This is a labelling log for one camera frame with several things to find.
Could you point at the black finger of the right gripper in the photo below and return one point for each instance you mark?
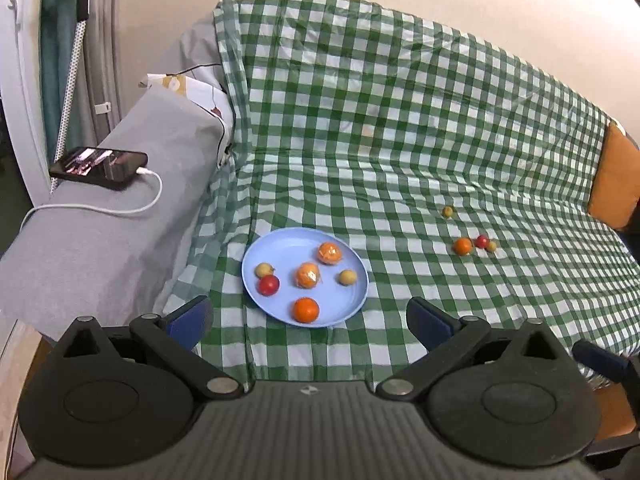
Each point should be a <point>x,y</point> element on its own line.
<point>607,364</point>

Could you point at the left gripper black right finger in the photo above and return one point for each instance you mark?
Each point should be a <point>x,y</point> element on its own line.
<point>450,344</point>

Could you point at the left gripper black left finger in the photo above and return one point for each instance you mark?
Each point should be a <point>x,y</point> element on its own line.
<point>172,339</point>

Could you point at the orange tomato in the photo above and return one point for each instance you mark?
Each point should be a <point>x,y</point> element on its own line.
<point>305,310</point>
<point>463,246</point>

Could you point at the red cherry tomato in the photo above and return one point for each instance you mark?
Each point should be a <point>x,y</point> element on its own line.
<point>482,241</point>
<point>268,285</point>

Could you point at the tan round fruit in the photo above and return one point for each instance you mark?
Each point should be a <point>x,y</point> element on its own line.
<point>347,277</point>

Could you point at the grey sofa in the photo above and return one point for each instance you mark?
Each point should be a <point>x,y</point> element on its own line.
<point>116,254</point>

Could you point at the wrapped orange fruit back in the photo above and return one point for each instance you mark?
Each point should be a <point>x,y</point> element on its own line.
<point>329,253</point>

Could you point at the wrapped orange fruit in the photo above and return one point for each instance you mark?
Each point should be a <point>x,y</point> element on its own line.
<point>307,275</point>
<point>329,253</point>

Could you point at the wrapped orange fruit centre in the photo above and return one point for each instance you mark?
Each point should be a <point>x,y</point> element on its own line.
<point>307,275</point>

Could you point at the light blue plate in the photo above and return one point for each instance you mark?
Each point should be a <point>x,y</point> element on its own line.
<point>286,249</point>

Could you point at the green white checkered cloth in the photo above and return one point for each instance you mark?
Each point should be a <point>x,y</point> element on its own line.
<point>364,123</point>

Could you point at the orange cushion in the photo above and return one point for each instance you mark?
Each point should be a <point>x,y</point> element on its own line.
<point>615,191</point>

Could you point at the black smartphone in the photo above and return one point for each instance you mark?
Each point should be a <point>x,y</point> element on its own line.
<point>104,167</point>

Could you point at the white patterned pillow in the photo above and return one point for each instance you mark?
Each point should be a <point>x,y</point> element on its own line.
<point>208,96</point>

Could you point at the grey curtain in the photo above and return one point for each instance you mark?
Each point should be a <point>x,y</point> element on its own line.
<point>97,100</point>

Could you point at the black white mop handle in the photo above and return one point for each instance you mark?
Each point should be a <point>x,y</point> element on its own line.
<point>72,75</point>

